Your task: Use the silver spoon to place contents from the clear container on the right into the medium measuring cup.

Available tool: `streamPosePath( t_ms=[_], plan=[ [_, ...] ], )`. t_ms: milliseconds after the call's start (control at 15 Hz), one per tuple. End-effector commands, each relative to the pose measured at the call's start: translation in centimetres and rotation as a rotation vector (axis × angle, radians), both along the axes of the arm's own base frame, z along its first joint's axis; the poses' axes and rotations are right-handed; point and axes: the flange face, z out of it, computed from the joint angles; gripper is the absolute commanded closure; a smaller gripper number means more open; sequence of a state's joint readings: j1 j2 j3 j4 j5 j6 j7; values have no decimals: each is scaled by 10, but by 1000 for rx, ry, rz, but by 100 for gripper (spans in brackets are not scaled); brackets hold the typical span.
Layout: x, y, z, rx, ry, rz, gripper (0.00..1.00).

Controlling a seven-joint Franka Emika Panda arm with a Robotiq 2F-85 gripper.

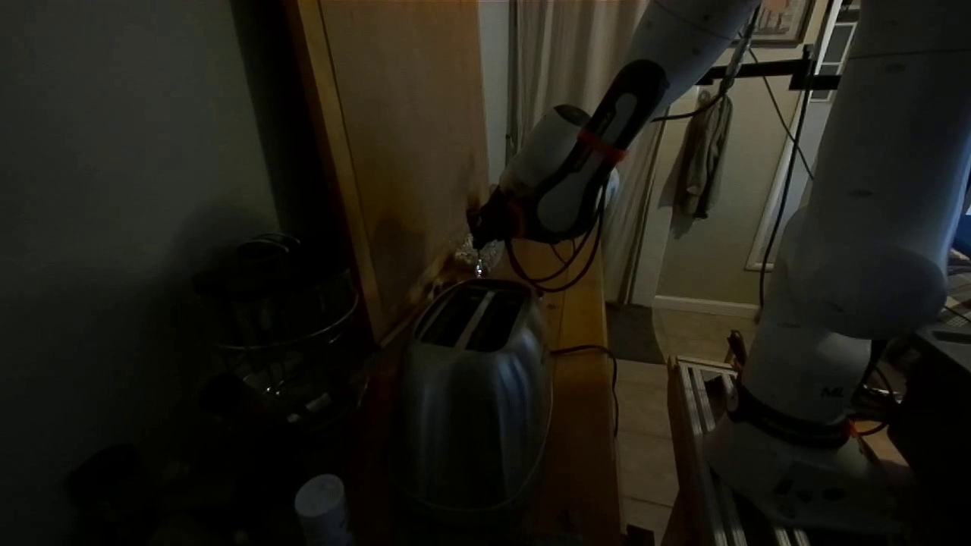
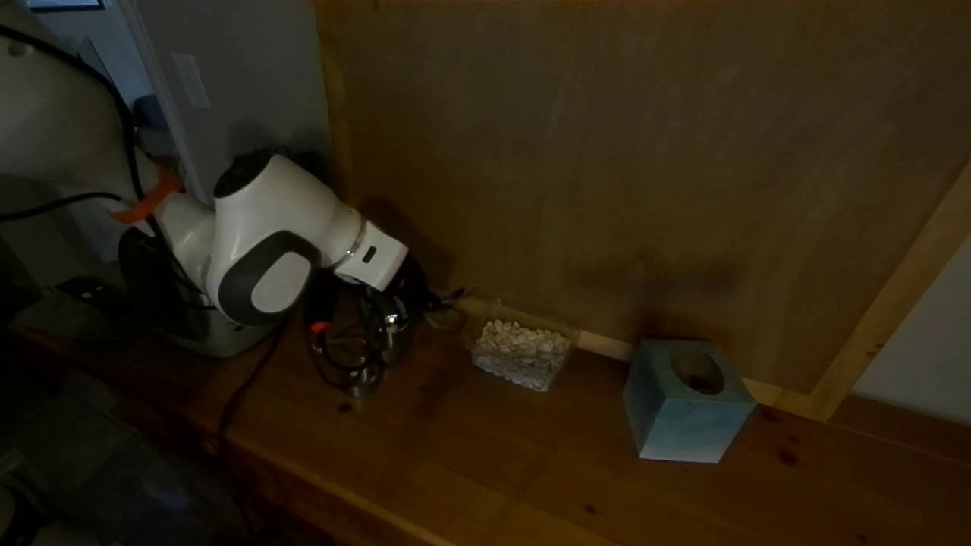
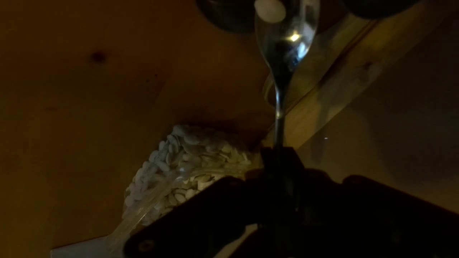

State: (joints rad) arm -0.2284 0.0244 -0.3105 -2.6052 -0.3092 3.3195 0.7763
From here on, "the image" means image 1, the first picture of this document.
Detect white cylindrical cup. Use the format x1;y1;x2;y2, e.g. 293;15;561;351
293;471;351;546

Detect black horizontal bar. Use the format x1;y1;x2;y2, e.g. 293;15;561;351
695;48;844;90

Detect aluminium mounting frame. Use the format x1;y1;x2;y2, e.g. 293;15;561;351
664;358;745;546

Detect framed wall picture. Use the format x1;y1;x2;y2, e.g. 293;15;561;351
754;0;818;48

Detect silver toaster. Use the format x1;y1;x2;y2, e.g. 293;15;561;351
385;275;556;514

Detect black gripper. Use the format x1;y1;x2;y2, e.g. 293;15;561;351
466;188;536;250

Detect light window curtain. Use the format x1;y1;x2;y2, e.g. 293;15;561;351
508;0;664;308

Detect large wooden board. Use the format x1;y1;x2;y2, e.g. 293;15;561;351
283;0;492;349

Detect hanging grey cloth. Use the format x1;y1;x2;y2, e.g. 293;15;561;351
672;88;738;227

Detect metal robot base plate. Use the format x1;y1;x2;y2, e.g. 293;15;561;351
701;416;912;540

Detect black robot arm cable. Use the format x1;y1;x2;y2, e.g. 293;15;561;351
502;192;613;296

